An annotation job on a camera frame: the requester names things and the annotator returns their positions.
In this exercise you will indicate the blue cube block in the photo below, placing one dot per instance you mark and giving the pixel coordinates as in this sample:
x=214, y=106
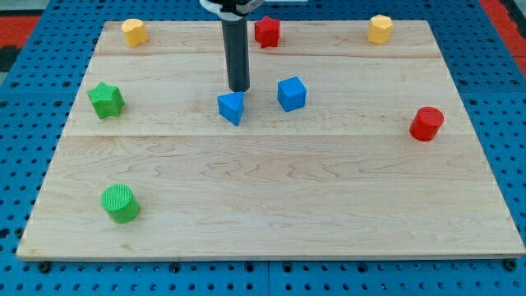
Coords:
x=291, y=94

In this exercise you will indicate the wooden board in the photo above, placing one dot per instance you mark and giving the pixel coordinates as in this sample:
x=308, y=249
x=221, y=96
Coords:
x=341, y=179

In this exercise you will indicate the blue triangular prism block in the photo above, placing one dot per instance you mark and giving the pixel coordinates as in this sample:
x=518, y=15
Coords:
x=231, y=106

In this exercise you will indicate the red star block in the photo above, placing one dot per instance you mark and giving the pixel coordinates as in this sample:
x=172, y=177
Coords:
x=267, y=32

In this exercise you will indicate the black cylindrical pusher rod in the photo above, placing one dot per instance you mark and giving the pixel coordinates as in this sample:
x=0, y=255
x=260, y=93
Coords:
x=236, y=54

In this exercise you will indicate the green cylinder block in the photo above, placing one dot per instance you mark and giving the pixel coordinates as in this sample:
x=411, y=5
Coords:
x=120, y=204

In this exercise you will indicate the green star block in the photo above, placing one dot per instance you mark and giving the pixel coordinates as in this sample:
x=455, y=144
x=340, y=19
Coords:
x=106, y=100

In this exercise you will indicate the red cylinder block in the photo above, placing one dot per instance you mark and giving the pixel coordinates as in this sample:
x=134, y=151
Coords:
x=426, y=123

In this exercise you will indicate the yellow hexagon block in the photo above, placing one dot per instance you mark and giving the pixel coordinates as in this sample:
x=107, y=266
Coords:
x=380, y=29

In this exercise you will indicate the yellow heart block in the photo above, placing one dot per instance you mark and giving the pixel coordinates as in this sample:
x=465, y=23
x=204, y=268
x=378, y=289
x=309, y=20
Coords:
x=134, y=32

